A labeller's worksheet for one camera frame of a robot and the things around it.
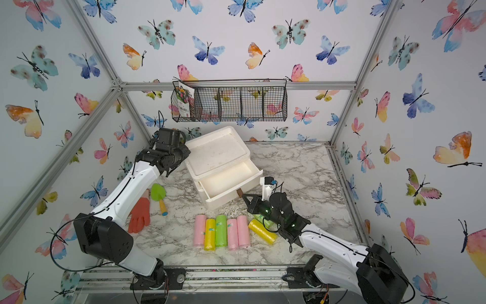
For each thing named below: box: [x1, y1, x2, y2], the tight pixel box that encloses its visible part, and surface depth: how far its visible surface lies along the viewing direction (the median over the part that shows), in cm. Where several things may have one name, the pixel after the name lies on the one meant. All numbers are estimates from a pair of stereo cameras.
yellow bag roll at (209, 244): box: [203, 218, 216, 252], surface depth 83 cm
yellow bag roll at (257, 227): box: [248, 218, 279, 246], surface depth 84 cm
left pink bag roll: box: [193, 214, 207, 247], surface depth 86 cm
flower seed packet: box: [175, 81, 195, 118], surface depth 91 cm
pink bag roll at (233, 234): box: [227, 218, 240, 251], surface depth 84 cm
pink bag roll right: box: [236, 214, 251, 249], surface depth 84 cm
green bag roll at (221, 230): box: [215, 214, 228, 247], surface depth 84 cm
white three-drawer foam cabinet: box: [184, 126, 264, 209], surface depth 85 cm
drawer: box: [198, 159, 264, 210], surface depth 82 cm
